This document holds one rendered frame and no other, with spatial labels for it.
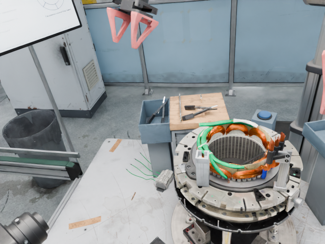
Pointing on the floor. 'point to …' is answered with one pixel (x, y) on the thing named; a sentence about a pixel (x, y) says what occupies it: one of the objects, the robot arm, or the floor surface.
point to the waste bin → (43, 183)
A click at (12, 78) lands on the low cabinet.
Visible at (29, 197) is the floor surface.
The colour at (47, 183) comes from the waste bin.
